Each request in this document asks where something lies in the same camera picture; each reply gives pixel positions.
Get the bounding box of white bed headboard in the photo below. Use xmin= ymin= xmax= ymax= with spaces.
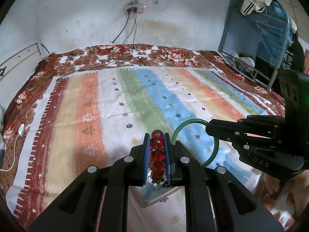
xmin=1 ymin=43 xmax=41 ymax=90

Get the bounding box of person's right hand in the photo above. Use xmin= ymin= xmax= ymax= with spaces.
xmin=266 ymin=170 xmax=308 ymax=217

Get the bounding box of floral red bed sheet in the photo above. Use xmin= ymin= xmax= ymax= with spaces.
xmin=0 ymin=43 xmax=298 ymax=232

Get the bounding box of white power strip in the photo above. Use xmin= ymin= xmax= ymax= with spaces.
xmin=124 ymin=4 xmax=147 ymax=13

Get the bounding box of red bead bracelet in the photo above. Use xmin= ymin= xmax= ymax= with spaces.
xmin=149 ymin=129 xmax=166 ymax=182

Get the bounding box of green jade bangle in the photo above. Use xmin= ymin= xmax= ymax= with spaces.
xmin=171 ymin=118 xmax=219 ymax=167

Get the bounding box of striped colourful cloth mat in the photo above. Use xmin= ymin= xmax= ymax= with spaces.
xmin=4 ymin=67 xmax=294 ymax=231

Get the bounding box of white charger with cable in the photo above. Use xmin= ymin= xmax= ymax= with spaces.
xmin=0 ymin=124 xmax=25 ymax=172

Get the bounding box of black power cable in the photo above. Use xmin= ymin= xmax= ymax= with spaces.
xmin=58 ymin=10 xmax=143 ymax=78

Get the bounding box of white striped garment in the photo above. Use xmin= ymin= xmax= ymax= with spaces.
xmin=240 ymin=0 xmax=273 ymax=16

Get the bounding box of silver metal tin box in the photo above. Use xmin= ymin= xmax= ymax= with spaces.
xmin=129 ymin=182 xmax=181 ymax=208

